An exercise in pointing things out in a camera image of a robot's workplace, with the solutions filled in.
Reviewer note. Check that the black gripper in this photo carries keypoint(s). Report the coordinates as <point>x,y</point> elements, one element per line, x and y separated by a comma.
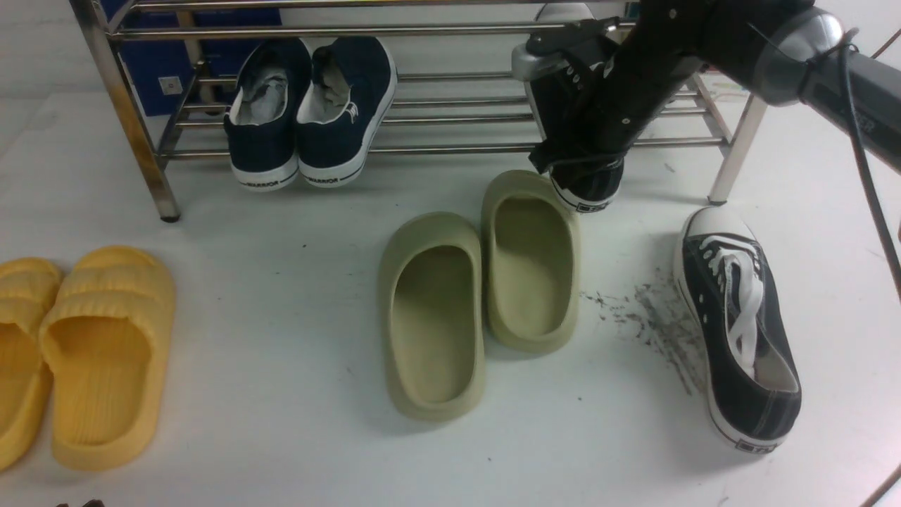
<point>615,102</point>

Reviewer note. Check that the black canvas sneaker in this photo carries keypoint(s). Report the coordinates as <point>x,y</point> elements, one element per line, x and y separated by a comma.
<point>754,395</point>
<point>551,89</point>

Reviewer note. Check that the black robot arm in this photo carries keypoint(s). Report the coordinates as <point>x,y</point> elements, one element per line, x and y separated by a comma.
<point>783,52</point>

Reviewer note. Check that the stainless steel shoe rack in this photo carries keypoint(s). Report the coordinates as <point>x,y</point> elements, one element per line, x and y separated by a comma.
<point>139,21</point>

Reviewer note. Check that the blue box behind rack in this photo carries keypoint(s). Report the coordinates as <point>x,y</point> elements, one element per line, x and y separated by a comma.
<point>159,70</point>

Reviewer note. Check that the right olive foam slipper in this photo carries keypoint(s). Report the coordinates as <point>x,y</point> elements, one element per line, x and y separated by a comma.
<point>532,250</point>

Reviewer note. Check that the olive foam slipper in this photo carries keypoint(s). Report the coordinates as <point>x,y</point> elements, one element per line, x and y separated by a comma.
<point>532,250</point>
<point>429,292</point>

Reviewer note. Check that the right navy canvas sneaker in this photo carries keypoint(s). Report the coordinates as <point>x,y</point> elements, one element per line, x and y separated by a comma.
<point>353,85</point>

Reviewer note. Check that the navy canvas sneaker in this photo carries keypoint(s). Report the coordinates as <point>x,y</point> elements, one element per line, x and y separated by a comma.
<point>260,123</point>
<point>353,85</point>

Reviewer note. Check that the left olive foam slipper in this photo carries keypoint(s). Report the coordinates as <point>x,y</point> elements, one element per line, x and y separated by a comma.
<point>429,292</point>

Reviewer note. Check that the left navy canvas sneaker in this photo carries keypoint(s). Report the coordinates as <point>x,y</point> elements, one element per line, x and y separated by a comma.
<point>260,123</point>

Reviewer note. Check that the right yellow foam slipper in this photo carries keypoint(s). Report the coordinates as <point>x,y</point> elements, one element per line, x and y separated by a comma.
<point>106,340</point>

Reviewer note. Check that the yellow foam slipper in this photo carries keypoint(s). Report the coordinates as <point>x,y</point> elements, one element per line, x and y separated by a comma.
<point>106,340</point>
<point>29,288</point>

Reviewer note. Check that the left yellow foam slipper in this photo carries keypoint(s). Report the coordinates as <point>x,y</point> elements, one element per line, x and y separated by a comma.
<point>29,288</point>

